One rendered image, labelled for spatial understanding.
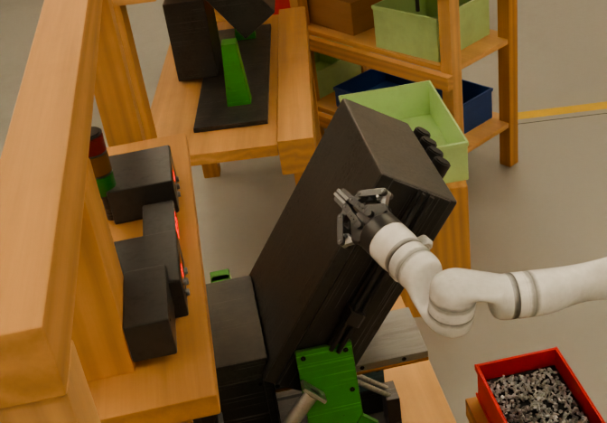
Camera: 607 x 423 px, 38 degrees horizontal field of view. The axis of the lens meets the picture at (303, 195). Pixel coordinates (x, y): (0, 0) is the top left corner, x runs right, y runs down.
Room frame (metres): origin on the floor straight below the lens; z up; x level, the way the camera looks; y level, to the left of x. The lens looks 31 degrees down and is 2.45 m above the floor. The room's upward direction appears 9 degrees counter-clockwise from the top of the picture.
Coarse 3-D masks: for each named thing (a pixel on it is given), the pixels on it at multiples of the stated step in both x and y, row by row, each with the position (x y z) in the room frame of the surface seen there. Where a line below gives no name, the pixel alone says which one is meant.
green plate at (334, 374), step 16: (304, 352) 1.37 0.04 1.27; (320, 352) 1.37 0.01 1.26; (336, 352) 1.37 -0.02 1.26; (352, 352) 1.37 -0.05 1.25; (304, 368) 1.36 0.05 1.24; (320, 368) 1.36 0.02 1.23; (336, 368) 1.36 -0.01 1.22; (352, 368) 1.36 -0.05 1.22; (320, 384) 1.35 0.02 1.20; (336, 384) 1.35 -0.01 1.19; (352, 384) 1.35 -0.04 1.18; (336, 400) 1.34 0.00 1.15; (352, 400) 1.34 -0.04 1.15; (320, 416) 1.33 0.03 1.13; (336, 416) 1.33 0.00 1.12; (352, 416) 1.33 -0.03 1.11
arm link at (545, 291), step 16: (512, 272) 1.07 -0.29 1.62; (528, 272) 1.07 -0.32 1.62; (544, 272) 1.06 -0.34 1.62; (560, 272) 1.07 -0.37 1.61; (576, 272) 1.08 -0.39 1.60; (592, 272) 1.09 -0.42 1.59; (528, 288) 1.03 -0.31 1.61; (544, 288) 1.03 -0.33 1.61; (560, 288) 1.04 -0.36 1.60; (576, 288) 1.05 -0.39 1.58; (592, 288) 1.07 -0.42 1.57; (528, 304) 1.02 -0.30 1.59; (544, 304) 1.02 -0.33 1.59; (560, 304) 1.03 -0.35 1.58; (576, 304) 1.06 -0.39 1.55
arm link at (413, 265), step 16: (400, 256) 1.13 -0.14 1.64; (416, 256) 1.12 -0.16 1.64; (432, 256) 1.12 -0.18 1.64; (400, 272) 1.11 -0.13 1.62; (416, 272) 1.10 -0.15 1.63; (432, 272) 1.10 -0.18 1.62; (416, 288) 1.09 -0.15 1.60; (416, 304) 1.08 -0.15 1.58; (432, 320) 1.03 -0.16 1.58; (448, 336) 1.02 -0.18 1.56
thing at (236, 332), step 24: (216, 288) 1.67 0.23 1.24; (240, 288) 1.65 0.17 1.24; (216, 312) 1.58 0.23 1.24; (240, 312) 1.57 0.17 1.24; (216, 336) 1.49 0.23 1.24; (240, 336) 1.48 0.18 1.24; (216, 360) 1.42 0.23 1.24; (240, 360) 1.41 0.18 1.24; (264, 360) 1.40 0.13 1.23; (240, 384) 1.40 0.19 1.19; (264, 384) 1.40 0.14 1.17; (240, 408) 1.40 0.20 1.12; (264, 408) 1.40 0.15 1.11
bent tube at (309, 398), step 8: (304, 384) 1.33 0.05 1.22; (304, 392) 1.33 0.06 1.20; (312, 392) 1.31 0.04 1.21; (320, 392) 1.33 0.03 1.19; (304, 400) 1.31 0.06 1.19; (312, 400) 1.31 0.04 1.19; (320, 400) 1.31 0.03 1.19; (296, 408) 1.31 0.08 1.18; (304, 408) 1.31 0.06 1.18; (288, 416) 1.31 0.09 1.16; (296, 416) 1.30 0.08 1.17; (304, 416) 1.31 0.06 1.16
